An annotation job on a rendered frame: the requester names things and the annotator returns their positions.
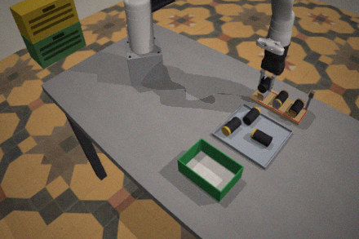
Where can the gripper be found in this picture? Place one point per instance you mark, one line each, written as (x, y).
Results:
(276, 46)

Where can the black battery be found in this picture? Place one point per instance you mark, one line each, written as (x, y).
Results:
(263, 86)
(251, 115)
(231, 126)
(281, 97)
(297, 106)
(261, 137)

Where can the green open-top box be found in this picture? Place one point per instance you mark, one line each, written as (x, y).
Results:
(212, 167)

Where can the wooden battery holder board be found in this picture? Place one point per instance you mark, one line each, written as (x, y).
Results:
(265, 100)

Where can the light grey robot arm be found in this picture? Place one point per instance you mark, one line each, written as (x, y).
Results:
(139, 20)

